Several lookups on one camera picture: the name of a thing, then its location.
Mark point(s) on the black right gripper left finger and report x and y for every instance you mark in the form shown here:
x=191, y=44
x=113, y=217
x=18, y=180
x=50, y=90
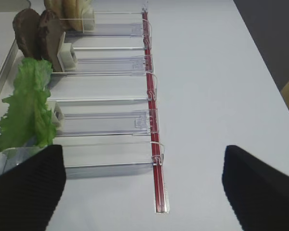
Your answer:
x=31, y=191

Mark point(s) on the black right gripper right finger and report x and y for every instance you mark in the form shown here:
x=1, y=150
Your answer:
x=257, y=192

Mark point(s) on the green lettuce leaf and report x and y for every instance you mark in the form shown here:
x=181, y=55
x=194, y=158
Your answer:
x=16, y=125
x=31, y=80

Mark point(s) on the green lettuce leaf in rack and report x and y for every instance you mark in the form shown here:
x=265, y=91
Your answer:
x=16, y=125

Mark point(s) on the dark brown meat patty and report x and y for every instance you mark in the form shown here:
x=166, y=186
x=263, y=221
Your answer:
x=25, y=26

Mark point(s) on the cream metal tray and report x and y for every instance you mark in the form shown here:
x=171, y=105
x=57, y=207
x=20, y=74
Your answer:
x=7, y=64

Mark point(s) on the clear acrylic right rack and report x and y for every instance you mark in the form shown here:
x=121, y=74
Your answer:
x=105, y=97

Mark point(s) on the sesame bun half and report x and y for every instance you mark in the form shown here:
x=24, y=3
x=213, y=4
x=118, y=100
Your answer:
x=77, y=10

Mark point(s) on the golden bun half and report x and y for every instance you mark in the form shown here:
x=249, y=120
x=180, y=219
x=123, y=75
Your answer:
x=56, y=6

